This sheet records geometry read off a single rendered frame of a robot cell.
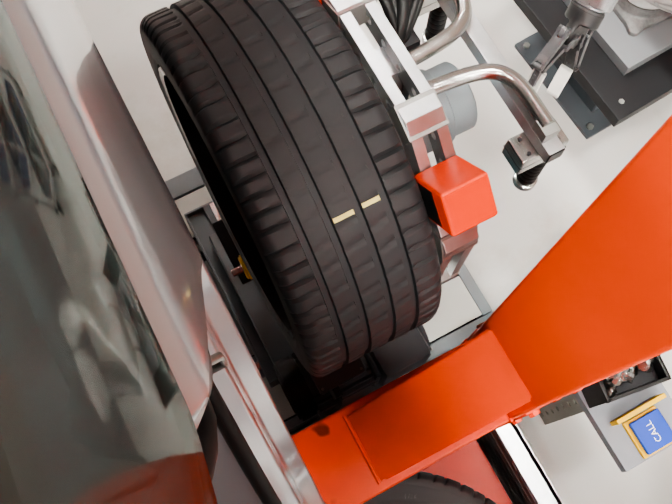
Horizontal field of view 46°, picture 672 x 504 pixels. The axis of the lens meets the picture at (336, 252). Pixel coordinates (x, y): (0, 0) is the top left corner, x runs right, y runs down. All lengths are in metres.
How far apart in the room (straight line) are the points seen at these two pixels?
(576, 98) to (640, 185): 1.77
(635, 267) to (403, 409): 0.66
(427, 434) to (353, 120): 0.57
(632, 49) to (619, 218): 1.48
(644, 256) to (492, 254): 1.49
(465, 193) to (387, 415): 0.48
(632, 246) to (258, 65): 0.55
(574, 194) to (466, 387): 1.16
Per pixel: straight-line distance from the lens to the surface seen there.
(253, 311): 1.93
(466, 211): 1.08
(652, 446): 1.75
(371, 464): 1.42
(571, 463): 2.20
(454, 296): 2.11
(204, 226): 2.09
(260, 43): 1.10
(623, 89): 2.21
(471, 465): 1.86
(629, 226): 0.77
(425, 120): 1.12
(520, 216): 2.31
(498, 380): 1.29
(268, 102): 1.05
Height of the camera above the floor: 2.10
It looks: 72 degrees down
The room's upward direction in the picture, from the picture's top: 3 degrees clockwise
